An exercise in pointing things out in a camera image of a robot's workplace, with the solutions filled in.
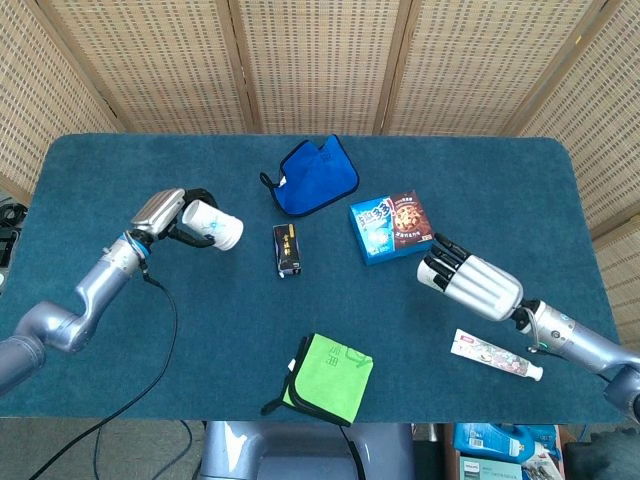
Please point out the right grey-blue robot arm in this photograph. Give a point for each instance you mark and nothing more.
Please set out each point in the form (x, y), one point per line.
(575, 335)

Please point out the white printed toothpaste tube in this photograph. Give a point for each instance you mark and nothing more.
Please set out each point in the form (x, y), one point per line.
(490, 352)

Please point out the grey-blue robot torso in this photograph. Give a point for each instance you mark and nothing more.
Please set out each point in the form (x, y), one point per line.
(280, 450)

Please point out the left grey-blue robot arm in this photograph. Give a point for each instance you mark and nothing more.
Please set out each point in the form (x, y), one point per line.
(95, 285)

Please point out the woven rattan screen panel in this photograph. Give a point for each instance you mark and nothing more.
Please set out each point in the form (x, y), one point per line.
(320, 65)
(150, 65)
(475, 65)
(622, 280)
(600, 125)
(40, 100)

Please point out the blue detergent bottle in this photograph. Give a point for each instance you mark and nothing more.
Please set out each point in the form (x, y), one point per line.
(500, 440)

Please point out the green cloth black edge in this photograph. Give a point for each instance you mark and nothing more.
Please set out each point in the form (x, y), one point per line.
(330, 385)

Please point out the blue cloth black edge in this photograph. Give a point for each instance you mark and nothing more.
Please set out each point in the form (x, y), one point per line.
(315, 180)

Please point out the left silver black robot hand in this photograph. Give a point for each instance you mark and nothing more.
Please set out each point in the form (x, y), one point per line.
(157, 212)

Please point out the teal carpet table cover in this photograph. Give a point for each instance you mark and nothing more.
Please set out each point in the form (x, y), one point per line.
(300, 310)

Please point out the blue brown cookie box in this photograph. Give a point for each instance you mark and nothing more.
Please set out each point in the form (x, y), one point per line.
(385, 230)

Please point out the white printed package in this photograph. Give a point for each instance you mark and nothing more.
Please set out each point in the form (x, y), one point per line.
(542, 467)

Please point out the teal white appliance box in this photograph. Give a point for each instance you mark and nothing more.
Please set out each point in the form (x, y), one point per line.
(490, 470)

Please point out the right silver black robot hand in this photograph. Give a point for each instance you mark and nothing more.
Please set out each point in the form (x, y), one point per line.
(485, 290)

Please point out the small black carton gold print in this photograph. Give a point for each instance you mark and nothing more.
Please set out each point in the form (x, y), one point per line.
(286, 247)

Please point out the black equipment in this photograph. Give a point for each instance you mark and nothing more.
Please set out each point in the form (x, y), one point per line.
(7, 240)

